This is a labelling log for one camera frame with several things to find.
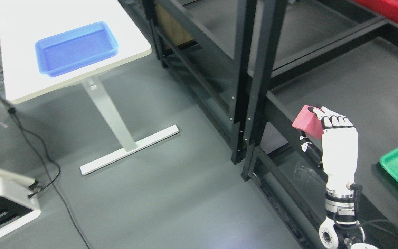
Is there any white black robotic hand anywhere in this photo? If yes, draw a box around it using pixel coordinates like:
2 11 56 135
300 106 358 194

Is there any pink foam block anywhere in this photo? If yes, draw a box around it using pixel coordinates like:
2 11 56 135
292 105 324 140

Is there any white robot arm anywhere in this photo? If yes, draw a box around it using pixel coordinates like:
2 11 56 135
319 183 377 249

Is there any black metal shelf right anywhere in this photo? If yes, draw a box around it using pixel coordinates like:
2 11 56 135
242 0 398 248

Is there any black metal shelf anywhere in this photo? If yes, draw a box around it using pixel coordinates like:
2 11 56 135
242 0 398 248
120 0 258 164

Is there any black metal shelf left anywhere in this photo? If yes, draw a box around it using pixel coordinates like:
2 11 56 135
120 0 258 164

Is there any blue plastic tray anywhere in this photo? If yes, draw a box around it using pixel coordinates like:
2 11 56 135
35 21 119 77

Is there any clear plastic bag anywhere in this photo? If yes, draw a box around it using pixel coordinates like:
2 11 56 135
291 159 325 185

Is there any red metal beam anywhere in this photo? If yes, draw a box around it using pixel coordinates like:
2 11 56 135
353 0 398 35

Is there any white machine base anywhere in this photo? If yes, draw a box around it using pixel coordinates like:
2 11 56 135
0 169 42 238

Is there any white table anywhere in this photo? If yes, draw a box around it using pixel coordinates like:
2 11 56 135
0 0 179 175

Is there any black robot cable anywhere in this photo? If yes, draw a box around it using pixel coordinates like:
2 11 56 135
334 184 398 249

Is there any black floor cable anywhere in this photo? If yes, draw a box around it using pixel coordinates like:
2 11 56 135
0 21 92 249

